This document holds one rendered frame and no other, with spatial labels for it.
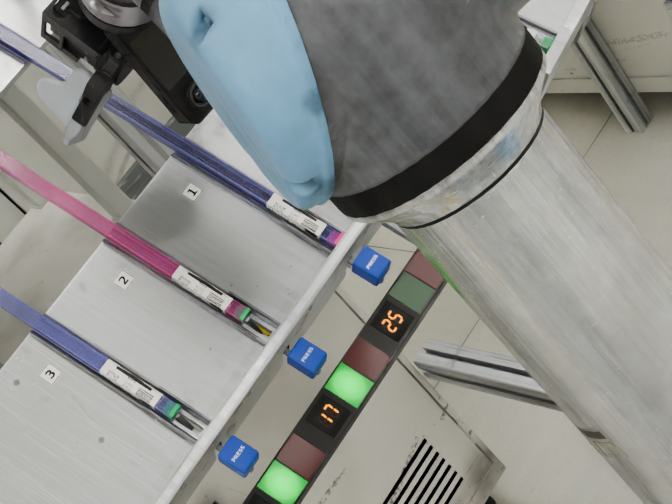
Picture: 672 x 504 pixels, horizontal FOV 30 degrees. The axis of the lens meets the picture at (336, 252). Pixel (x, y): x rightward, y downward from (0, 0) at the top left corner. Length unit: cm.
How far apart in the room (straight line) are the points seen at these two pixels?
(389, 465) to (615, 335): 113
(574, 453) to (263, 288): 82
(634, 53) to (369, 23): 174
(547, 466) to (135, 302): 89
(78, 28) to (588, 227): 63
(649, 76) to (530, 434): 68
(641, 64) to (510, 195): 170
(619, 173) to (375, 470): 83
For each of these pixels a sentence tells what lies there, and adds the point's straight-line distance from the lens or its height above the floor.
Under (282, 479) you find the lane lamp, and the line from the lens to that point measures 114.
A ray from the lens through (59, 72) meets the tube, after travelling 128.
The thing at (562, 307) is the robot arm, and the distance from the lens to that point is 57.
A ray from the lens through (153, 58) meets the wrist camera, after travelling 107.
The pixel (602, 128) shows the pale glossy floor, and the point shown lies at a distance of 238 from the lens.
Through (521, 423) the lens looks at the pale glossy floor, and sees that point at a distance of 198.
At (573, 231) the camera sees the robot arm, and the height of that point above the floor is 100.
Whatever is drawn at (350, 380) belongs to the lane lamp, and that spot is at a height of 66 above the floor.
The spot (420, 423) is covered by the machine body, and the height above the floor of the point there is 25.
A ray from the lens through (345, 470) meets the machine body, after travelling 165.
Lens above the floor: 134
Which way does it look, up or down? 31 degrees down
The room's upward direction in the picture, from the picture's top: 42 degrees counter-clockwise
